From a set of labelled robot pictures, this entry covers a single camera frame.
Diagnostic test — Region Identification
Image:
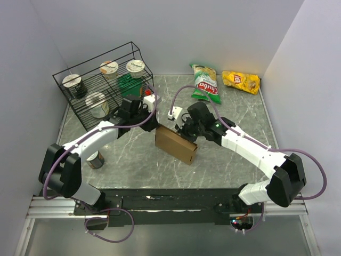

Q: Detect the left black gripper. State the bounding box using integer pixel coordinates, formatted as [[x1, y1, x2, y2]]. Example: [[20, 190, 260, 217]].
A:
[[130, 105, 160, 132]]

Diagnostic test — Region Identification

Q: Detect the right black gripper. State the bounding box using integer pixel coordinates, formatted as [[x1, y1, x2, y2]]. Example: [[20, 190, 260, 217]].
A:
[[175, 115, 204, 145]]

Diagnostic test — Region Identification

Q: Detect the brown cardboard box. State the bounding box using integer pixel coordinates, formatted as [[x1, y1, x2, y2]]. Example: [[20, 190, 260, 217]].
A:
[[155, 125, 198, 165]]

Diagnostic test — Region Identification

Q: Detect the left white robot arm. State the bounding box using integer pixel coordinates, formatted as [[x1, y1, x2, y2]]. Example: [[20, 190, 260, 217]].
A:
[[38, 94, 160, 214]]

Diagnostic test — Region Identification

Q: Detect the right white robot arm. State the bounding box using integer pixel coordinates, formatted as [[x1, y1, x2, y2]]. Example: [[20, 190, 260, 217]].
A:
[[168, 102, 306, 213]]

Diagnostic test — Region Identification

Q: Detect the green snack bag in rack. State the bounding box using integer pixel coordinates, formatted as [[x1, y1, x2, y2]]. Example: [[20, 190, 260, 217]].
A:
[[118, 74, 142, 97]]

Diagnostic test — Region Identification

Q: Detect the white cup lower rack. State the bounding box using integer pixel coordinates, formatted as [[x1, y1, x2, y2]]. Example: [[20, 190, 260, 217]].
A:
[[85, 92, 110, 118]]

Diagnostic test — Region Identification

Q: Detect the Chobani yogurt cup on rack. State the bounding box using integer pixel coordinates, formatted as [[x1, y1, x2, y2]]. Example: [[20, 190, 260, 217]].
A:
[[126, 59, 145, 78]]

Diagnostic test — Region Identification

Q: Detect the green Chuba chips bag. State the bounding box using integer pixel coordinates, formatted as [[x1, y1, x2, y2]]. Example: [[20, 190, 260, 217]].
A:
[[190, 64, 221, 104]]

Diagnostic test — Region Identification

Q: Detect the orange yogurt cup on rack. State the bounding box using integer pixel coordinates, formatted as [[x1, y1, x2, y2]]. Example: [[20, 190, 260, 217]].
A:
[[99, 61, 119, 80]]

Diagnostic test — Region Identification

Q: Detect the dark tin can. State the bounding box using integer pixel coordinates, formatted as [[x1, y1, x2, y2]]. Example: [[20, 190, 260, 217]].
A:
[[86, 151, 105, 169]]

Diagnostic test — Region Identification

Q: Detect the yellow Lays chips bag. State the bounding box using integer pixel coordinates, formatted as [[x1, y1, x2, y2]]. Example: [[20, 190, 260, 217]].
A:
[[222, 70, 261, 95]]

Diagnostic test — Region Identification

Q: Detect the dark yogurt cup on rack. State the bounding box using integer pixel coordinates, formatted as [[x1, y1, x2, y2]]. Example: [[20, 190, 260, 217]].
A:
[[62, 74, 87, 99]]

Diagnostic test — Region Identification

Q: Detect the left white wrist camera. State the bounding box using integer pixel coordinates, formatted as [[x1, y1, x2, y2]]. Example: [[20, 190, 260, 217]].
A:
[[142, 89, 156, 113]]

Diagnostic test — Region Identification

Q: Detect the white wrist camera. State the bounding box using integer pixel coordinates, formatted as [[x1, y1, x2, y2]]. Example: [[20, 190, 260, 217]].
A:
[[168, 107, 184, 127], [142, 89, 156, 113]]

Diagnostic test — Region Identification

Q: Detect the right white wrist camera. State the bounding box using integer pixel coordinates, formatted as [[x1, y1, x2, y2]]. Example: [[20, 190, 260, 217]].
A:
[[168, 107, 184, 127]]

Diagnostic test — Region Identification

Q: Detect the black wire rack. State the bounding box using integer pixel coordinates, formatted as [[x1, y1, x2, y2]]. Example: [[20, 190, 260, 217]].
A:
[[53, 41, 154, 131]]

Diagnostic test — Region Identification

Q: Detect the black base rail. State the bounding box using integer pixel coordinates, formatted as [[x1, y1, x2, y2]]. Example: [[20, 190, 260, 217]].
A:
[[74, 188, 262, 227]]

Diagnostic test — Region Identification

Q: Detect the aluminium extrusion rail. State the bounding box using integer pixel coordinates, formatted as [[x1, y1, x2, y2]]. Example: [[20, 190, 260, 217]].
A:
[[26, 196, 76, 219]]

